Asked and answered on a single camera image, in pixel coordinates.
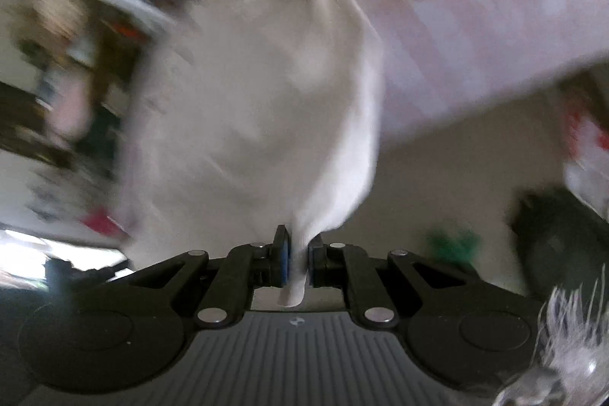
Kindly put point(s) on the clear plastic tassel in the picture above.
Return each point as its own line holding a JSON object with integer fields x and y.
{"x": 566, "y": 353}

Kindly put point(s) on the green item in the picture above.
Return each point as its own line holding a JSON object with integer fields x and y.
{"x": 452, "y": 246}

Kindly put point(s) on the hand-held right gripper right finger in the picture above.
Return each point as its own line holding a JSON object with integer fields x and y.
{"x": 311, "y": 265}

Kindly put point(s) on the pink checked desk mat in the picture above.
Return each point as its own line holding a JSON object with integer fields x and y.
{"x": 476, "y": 16}

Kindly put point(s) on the red white bag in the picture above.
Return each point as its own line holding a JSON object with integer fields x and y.
{"x": 587, "y": 158}

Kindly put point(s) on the cream T-shirt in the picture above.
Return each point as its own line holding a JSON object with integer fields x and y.
{"x": 257, "y": 101}

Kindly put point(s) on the dark round bin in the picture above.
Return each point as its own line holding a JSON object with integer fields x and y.
{"x": 561, "y": 244}

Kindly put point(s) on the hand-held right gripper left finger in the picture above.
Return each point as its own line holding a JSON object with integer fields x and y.
{"x": 284, "y": 263}

